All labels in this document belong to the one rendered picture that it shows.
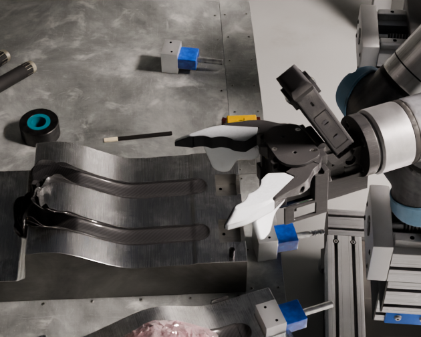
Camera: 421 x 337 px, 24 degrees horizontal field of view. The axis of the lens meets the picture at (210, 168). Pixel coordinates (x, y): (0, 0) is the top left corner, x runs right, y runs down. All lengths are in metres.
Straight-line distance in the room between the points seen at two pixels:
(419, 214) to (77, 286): 0.72
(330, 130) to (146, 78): 1.13
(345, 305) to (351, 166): 1.37
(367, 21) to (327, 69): 1.40
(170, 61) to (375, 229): 0.71
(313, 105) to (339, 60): 2.42
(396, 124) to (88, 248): 0.74
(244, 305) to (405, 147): 0.65
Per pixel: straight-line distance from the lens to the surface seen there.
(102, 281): 1.70
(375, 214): 1.62
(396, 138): 1.08
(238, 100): 2.07
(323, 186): 1.06
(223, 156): 1.10
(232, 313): 1.65
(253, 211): 0.98
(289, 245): 1.77
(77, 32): 2.26
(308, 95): 0.99
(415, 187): 1.17
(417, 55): 1.23
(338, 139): 1.05
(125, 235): 1.72
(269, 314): 1.62
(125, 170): 1.82
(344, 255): 2.54
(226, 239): 1.73
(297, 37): 3.50
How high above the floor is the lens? 2.21
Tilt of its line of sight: 47 degrees down
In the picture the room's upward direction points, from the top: straight up
